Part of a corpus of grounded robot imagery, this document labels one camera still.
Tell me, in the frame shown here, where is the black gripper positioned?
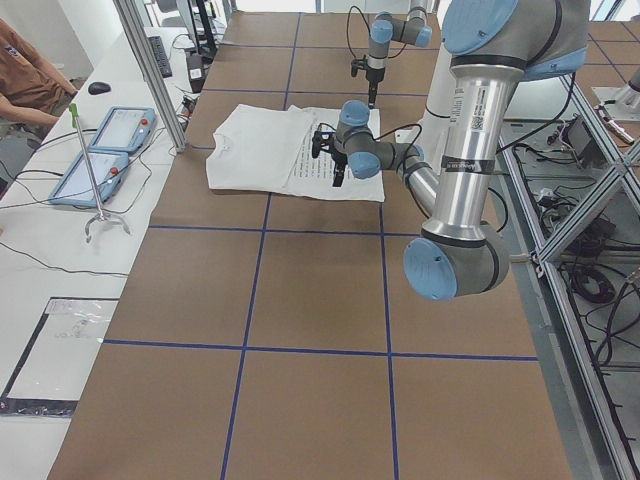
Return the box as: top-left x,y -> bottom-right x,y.
365,58 -> 385,108
331,149 -> 348,187

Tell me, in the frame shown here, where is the white printed t-shirt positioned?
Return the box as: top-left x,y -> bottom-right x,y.
206,104 -> 385,202

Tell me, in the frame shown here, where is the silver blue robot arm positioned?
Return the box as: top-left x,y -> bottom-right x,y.
363,0 -> 439,109
314,1 -> 590,300

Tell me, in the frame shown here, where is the black power adapter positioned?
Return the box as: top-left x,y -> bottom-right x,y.
186,53 -> 206,93

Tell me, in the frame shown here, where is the upper blue teach pendant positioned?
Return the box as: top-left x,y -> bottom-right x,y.
88,106 -> 157,154

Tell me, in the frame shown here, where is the blue teach pendant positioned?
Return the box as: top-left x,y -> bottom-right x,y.
48,152 -> 129,208
88,106 -> 157,154

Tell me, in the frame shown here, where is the black keyboard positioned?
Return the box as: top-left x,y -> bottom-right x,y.
148,36 -> 173,78

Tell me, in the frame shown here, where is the lower blue teach pendant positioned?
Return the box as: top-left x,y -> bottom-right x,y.
48,152 -> 129,208

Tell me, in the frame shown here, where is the black computer mouse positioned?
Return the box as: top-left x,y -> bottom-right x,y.
88,81 -> 111,95

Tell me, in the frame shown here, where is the metal stand with green tip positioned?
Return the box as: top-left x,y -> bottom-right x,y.
69,103 -> 131,243

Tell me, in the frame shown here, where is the person in brown shirt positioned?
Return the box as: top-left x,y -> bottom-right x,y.
1,20 -> 78,138

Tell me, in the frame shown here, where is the plastic sleeve with paper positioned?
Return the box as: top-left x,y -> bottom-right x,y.
1,297 -> 118,418

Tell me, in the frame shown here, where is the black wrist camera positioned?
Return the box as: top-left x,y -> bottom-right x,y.
350,56 -> 368,78
311,128 -> 334,159

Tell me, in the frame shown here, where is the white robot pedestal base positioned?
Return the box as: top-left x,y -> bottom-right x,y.
420,42 -> 455,136

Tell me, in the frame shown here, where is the aluminium frame rail structure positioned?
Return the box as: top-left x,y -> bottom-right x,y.
498,77 -> 639,479

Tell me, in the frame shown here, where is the aluminium frame post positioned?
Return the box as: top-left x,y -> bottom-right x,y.
113,0 -> 186,153

